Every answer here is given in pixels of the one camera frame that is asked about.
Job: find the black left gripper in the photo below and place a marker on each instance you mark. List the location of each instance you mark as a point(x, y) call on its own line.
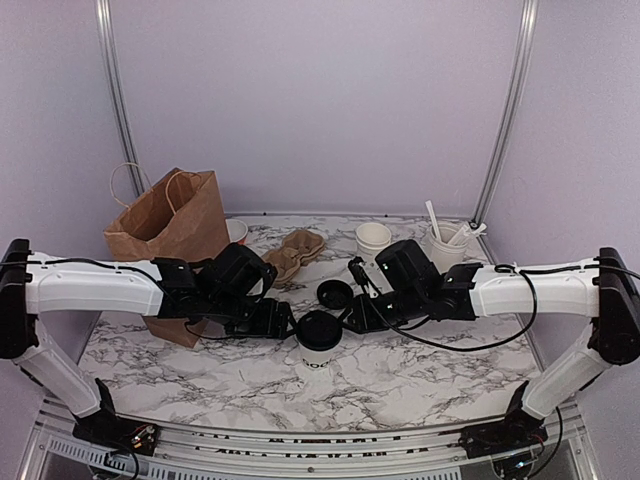
point(265, 327)

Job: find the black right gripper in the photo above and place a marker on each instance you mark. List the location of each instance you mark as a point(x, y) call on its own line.
point(364, 318)

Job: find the black cup lid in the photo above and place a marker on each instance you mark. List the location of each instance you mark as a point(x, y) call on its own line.
point(319, 331)

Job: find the white paper coffee cup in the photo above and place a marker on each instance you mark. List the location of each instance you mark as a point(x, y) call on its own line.
point(316, 360)

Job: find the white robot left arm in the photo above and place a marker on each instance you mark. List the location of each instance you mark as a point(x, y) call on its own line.
point(230, 290)

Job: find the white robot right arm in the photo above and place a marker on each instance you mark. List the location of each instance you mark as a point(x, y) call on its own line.
point(601, 289)

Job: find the stacked cardboard cup carriers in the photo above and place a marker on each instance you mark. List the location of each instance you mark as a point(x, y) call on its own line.
point(297, 250)

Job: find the stack of white paper cups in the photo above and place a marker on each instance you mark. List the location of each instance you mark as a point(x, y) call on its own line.
point(372, 238)

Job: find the orange white bowl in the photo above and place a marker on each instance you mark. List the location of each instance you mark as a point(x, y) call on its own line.
point(237, 230)

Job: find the white wrapped straw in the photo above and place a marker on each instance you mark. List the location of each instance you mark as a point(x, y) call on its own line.
point(434, 221)

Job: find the white wrapped utensil packet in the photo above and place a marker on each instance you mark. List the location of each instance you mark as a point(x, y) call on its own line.
point(466, 233)

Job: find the brown paper bag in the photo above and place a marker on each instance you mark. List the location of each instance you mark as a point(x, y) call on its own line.
point(181, 216)

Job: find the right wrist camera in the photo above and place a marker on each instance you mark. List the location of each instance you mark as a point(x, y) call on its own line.
point(356, 268)

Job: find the aluminium front rail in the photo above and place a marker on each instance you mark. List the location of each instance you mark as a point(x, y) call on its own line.
point(193, 452)

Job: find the left aluminium frame post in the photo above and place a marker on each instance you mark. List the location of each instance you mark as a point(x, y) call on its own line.
point(116, 92)

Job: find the aluminium frame post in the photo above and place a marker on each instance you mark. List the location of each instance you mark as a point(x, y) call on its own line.
point(116, 92)
point(515, 91)

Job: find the right aluminium frame post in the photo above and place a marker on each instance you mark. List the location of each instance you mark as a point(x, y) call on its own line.
point(515, 91)

